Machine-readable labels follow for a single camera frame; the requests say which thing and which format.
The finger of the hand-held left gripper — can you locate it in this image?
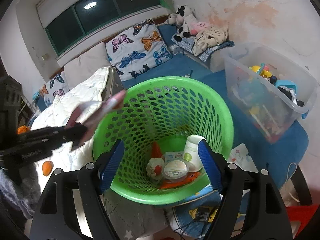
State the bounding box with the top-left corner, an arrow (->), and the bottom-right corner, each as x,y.
17,124 -> 88,142
31,137 -> 75,152

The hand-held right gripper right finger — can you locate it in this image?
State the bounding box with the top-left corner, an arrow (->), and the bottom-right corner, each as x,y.
197,139 -> 293,240

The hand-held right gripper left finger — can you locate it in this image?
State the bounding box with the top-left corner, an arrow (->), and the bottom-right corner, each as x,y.
29,139 -> 125,240

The white paper cup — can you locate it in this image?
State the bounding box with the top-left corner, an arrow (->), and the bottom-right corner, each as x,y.
184,135 -> 207,172

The lidded clear plastic cup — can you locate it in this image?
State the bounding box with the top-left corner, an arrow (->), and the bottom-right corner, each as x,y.
162,160 -> 190,182

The orange snack wrapper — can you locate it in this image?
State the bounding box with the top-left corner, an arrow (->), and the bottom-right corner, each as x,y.
151,141 -> 201,190

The clear pink plastic wrapper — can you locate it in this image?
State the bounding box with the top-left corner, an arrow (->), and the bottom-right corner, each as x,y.
66,90 -> 127,152

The green plastic mesh basket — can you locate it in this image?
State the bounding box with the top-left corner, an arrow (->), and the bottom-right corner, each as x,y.
92,77 -> 235,205

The person's left forearm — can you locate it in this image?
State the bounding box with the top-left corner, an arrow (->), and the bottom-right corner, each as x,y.
0,164 -> 42,219

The small orange toy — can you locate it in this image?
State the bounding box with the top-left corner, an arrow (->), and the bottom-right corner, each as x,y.
42,161 -> 53,176

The white printed cardboard box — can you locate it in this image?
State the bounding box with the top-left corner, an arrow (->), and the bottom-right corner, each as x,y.
227,144 -> 258,173

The white quilted blanket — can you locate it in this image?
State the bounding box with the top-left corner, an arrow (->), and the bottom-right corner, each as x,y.
30,66 -> 125,180

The blue cartoon print cloth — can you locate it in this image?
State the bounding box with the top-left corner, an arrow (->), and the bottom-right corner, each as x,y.
172,189 -> 241,238

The small butterfly print pillow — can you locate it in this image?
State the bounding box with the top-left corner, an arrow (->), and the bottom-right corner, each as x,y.
39,71 -> 70,98

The metal shelf rack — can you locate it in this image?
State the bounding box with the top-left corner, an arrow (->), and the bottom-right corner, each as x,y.
0,76 -> 33,128

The beige pillow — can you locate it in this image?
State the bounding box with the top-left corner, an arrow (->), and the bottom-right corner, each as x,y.
64,41 -> 112,90

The blue sofa cushion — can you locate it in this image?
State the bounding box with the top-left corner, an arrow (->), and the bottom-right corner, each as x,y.
122,24 -> 308,189

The red plastic object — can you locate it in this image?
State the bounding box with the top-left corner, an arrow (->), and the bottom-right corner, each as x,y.
285,205 -> 313,240

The pile of colourful toys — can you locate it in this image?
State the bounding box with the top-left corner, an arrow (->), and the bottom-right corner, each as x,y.
232,64 -> 306,138

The clear plastic storage bin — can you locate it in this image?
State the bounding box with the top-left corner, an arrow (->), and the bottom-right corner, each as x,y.
223,42 -> 317,144

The large butterfly print pillow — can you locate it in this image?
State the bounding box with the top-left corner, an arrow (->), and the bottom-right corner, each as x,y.
105,18 -> 173,75

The blue folded cloth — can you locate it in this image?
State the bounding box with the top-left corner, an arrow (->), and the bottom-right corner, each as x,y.
171,33 -> 235,63

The dark green framed window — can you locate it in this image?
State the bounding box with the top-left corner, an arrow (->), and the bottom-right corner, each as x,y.
36,0 -> 163,57

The spotted beige plush toy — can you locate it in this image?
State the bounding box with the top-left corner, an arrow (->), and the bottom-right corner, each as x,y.
194,25 -> 229,57

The pink plush toy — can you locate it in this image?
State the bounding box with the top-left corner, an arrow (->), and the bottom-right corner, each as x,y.
190,21 -> 213,36

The black white cow plush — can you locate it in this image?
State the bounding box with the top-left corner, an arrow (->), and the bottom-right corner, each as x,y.
174,5 -> 198,42

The grey white plush toy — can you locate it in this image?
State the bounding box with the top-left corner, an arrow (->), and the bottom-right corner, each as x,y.
166,12 -> 180,26

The black cable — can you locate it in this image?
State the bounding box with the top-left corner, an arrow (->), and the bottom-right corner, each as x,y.
172,205 -> 218,236

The white cable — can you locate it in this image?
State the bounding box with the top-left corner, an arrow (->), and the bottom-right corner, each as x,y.
284,162 -> 301,203

